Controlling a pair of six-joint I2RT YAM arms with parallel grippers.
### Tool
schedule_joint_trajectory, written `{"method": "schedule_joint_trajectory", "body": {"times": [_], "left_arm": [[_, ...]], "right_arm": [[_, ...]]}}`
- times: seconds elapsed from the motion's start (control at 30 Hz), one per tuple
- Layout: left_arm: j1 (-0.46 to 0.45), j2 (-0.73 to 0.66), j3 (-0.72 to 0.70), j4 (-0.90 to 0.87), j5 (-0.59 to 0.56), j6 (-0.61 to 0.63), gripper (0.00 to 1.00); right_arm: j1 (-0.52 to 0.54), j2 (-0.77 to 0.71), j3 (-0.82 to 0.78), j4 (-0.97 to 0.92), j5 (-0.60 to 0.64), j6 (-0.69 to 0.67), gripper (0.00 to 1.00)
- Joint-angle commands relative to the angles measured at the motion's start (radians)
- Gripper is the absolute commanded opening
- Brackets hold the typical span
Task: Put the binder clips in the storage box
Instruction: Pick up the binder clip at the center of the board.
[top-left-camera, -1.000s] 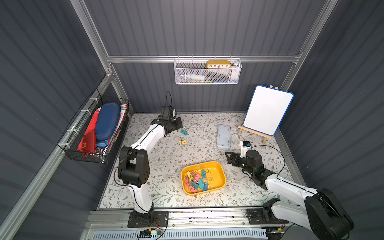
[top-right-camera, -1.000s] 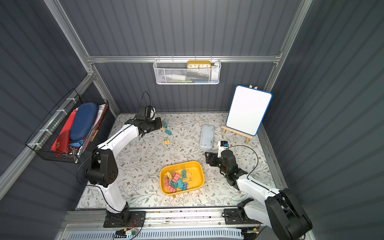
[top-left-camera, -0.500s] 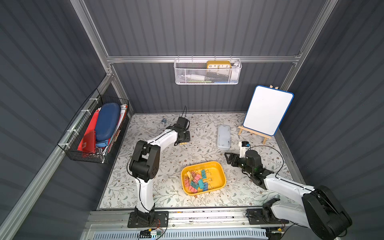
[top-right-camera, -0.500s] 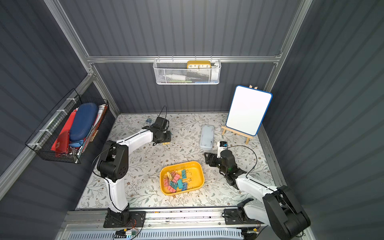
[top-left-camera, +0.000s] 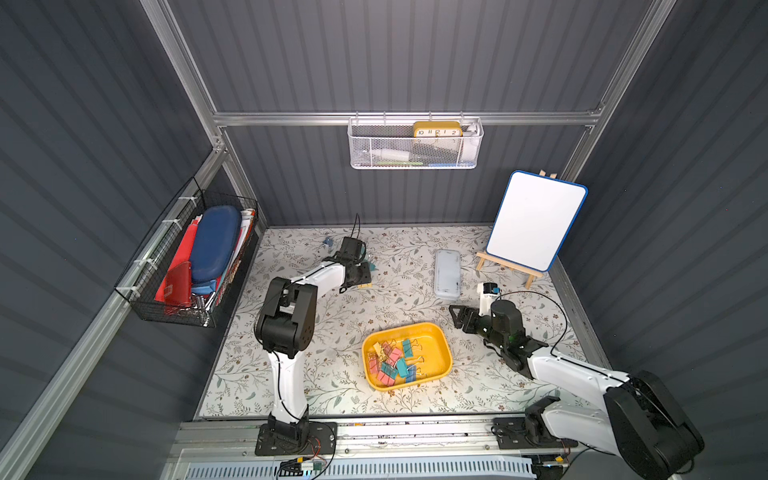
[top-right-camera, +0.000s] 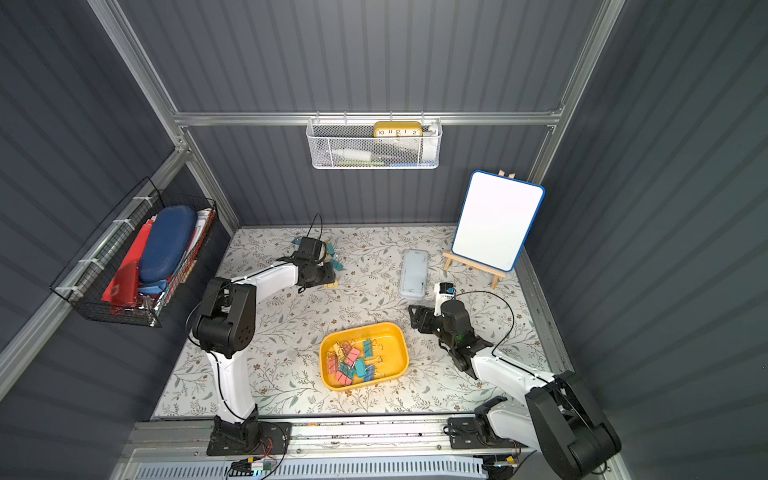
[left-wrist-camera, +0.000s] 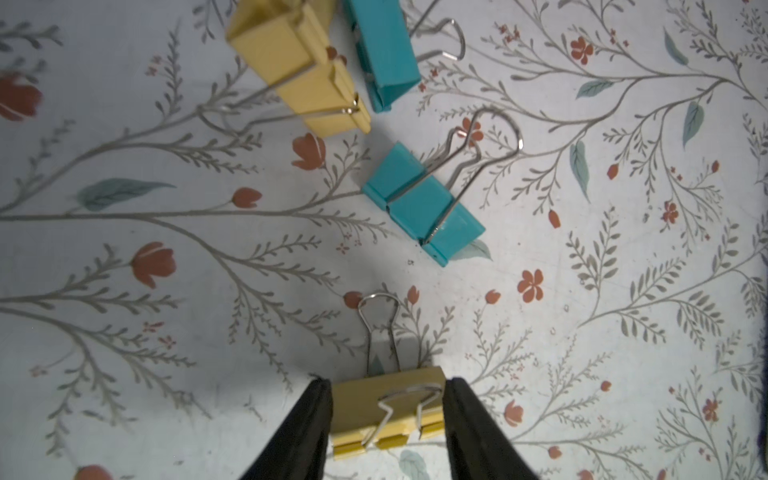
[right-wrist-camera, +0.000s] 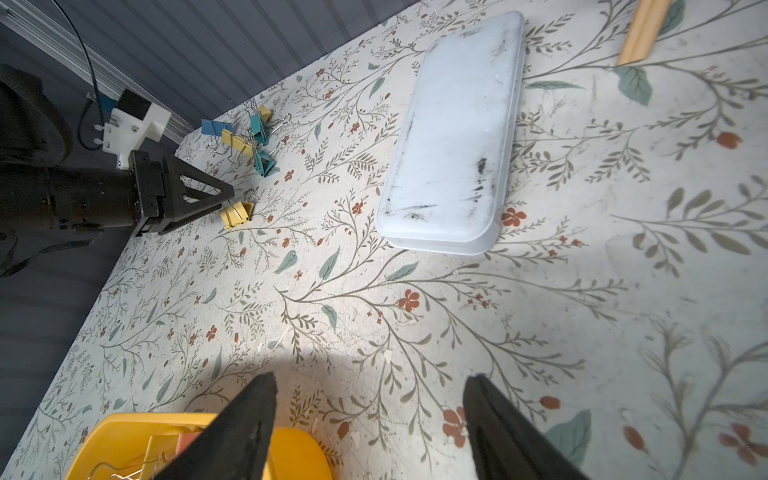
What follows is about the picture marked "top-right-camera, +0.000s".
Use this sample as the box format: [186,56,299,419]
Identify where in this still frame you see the pink binder clip pair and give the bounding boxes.
[326,353,354,386]

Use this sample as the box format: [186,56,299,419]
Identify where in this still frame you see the yellow plastic storage box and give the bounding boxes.
[319,322,410,391]

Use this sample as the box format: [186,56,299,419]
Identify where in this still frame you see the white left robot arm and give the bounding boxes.
[188,236,336,424]

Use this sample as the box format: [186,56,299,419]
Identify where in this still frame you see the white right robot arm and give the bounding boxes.
[408,299,622,479]

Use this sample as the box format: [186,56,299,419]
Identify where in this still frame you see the translucent plastic box lid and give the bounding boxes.
[399,249,429,300]

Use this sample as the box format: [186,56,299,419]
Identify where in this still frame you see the floral table mat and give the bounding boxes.
[151,224,565,419]

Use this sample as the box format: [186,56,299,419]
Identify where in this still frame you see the small wooden easel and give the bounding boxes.
[442,252,507,290]

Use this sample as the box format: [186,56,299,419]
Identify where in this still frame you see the blue framed whiteboard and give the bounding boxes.
[451,170,546,272]

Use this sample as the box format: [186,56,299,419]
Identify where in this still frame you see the blue oval case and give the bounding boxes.
[139,205,197,284]

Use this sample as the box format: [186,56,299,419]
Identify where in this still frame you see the yellow clock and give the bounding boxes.
[373,120,423,139]

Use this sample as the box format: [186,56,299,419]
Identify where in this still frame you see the red pouch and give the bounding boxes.
[101,260,139,308]

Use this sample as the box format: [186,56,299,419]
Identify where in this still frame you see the white wire wall basket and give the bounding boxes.
[306,117,443,170]

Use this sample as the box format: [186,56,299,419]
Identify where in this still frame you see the metal base rail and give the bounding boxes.
[121,414,533,460]

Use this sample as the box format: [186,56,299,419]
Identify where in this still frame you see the black wire side basket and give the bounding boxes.
[51,179,221,327]

